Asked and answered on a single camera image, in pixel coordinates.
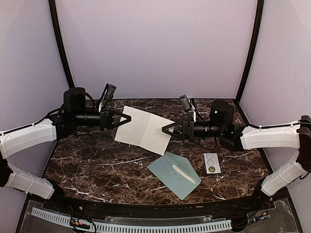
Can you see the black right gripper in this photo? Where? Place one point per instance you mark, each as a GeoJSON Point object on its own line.
{"type": "Point", "coordinates": [187, 129]}

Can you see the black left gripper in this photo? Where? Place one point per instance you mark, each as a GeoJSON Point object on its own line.
{"type": "Point", "coordinates": [106, 119]}

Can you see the white letter sheet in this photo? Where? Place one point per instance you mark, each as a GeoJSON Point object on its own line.
{"type": "Point", "coordinates": [182, 173]}

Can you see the light blue paper envelope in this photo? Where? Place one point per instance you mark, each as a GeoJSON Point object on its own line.
{"type": "Point", "coordinates": [162, 169]}

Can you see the white sticker seal sheet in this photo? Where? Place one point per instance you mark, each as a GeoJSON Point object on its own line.
{"type": "Point", "coordinates": [212, 163]}

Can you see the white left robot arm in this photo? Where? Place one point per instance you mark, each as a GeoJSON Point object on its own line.
{"type": "Point", "coordinates": [56, 125]}

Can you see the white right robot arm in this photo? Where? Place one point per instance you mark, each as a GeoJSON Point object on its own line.
{"type": "Point", "coordinates": [296, 134]}

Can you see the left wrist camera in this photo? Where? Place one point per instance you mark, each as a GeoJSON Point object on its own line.
{"type": "Point", "coordinates": [106, 97]}

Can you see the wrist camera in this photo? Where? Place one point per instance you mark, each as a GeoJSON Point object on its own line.
{"type": "Point", "coordinates": [106, 97]}
{"type": "Point", "coordinates": [189, 107]}

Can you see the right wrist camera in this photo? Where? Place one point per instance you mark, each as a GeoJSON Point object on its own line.
{"type": "Point", "coordinates": [189, 107]}

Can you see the white slotted cable duct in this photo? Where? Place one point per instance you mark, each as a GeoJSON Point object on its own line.
{"type": "Point", "coordinates": [134, 225]}

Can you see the black front rail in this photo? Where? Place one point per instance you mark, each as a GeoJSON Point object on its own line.
{"type": "Point", "coordinates": [235, 208]}

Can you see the black left corner post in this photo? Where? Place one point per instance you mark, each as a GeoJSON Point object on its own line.
{"type": "Point", "coordinates": [60, 43]}

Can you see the black corner post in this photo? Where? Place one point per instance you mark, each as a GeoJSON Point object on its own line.
{"type": "Point", "coordinates": [60, 43]}
{"type": "Point", "coordinates": [251, 51]}

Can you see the black right corner post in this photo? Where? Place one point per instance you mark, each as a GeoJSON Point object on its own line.
{"type": "Point", "coordinates": [251, 51]}

